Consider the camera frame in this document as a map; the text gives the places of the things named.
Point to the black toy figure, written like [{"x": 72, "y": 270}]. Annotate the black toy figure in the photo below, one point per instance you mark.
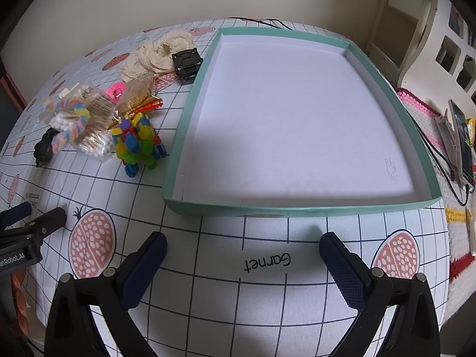
[{"x": 44, "y": 145}]

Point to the pink white crochet mat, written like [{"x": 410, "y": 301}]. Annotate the pink white crochet mat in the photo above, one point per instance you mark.
[{"x": 457, "y": 230}]

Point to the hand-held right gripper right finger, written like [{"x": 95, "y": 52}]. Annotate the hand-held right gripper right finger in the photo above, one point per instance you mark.
[{"x": 344, "y": 271}]

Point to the cream lace cloth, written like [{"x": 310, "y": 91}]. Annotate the cream lace cloth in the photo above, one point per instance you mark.
[{"x": 156, "y": 55}]

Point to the smartphone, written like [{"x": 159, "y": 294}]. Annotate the smartphone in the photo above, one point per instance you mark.
[{"x": 463, "y": 137}]

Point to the wafer biscuit packet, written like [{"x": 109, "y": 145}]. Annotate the wafer biscuit packet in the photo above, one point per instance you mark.
[{"x": 139, "y": 93}]

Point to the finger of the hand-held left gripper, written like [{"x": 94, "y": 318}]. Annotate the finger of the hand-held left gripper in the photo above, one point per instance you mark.
[
  {"x": 48, "y": 223},
  {"x": 16, "y": 211}
]

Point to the white cutout panel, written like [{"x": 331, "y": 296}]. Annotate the white cutout panel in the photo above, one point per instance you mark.
[{"x": 435, "y": 26}]

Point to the grid printed tablecloth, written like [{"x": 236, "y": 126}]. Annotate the grid printed tablecloth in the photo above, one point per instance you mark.
[{"x": 223, "y": 305}]

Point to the black toy car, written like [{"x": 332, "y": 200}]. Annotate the black toy car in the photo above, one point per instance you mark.
[{"x": 187, "y": 63}]

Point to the teal cardboard box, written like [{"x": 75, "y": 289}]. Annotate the teal cardboard box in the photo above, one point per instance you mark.
[{"x": 297, "y": 119}]

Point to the white wooden shelf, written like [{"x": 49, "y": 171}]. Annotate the white wooden shelf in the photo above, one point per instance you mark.
[{"x": 412, "y": 37}]

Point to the pink hair clip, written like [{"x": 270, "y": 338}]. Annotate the pink hair clip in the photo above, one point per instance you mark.
[{"x": 113, "y": 91}]

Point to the yellow snack packet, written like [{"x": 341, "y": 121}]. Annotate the yellow snack packet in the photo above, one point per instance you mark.
[{"x": 471, "y": 126}]

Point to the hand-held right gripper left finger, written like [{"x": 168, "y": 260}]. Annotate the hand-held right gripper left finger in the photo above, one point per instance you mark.
[{"x": 143, "y": 267}]

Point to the cotton swab bag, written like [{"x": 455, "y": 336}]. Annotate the cotton swab bag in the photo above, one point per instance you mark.
[{"x": 95, "y": 134}]

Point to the colourful block toy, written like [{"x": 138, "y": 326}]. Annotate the colourful block toy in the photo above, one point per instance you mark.
[{"x": 137, "y": 145}]

